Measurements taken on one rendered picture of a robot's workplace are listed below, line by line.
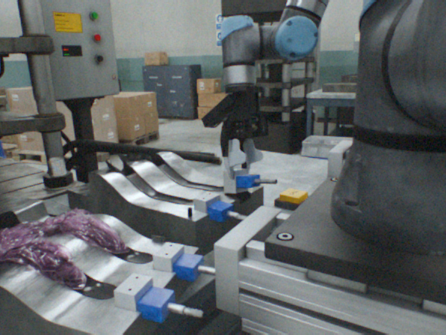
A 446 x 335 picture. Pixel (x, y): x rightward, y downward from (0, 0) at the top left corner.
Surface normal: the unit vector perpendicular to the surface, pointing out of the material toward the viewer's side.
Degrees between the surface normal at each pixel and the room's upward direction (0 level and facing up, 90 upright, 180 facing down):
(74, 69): 90
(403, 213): 72
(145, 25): 90
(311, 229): 0
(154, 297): 0
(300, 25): 90
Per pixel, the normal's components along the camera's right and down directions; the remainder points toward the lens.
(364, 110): -0.98, 0.09
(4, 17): 0.89, 0.11
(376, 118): -0.90, 0.15
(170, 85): -0.43, 0.26
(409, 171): -0.46, -0.04
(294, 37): 0.04, 0.28
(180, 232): -0.62, 0.24
